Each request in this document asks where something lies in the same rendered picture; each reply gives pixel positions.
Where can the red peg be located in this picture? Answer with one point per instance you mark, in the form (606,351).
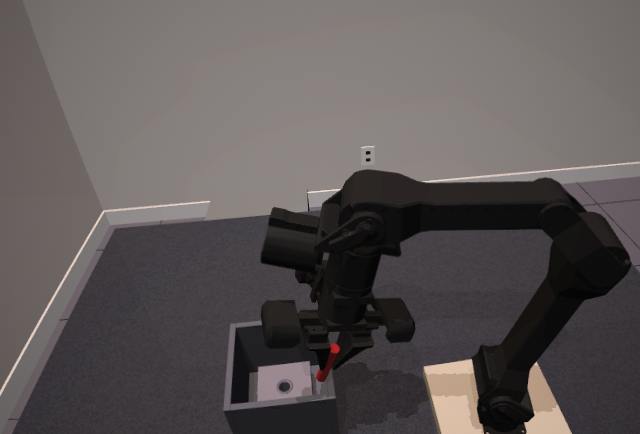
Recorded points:
(322,375)

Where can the pale pink plate with hole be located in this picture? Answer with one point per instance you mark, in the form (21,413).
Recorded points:
(284,381)

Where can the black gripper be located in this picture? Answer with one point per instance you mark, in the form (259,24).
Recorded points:
(339,310)

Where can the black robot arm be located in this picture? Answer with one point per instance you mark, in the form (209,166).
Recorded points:
(376,210)

